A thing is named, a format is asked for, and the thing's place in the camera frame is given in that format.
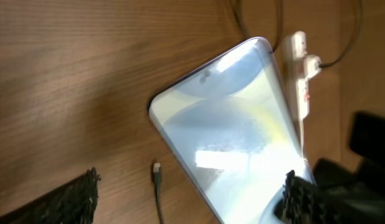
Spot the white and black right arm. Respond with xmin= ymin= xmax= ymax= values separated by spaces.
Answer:
xmin=313 ymin=111 xmax=385 ymax=192

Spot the blue Galaxy smartphone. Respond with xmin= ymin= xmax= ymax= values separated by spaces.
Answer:
xmin=148 ymin=37 xmax=312 ymax=224

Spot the white charger plug adapter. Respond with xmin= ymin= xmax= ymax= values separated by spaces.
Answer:
xmin=303 ymin=55 xmax=321 ymax=80

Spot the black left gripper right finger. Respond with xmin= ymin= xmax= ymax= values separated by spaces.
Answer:
xmin=273 ymin=170 xmax=385 ymax=224

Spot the white power strip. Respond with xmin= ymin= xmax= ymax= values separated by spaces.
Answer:
xmin=283 ymin=31 xmax=308 ymax=120

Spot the white power strip cord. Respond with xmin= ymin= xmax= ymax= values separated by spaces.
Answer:
xmin=297 ymin=118 xmax=306 ymax=147

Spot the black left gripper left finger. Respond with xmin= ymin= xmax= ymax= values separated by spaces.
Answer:
xmin=0 ymin=167 xmax=101 ymax=224

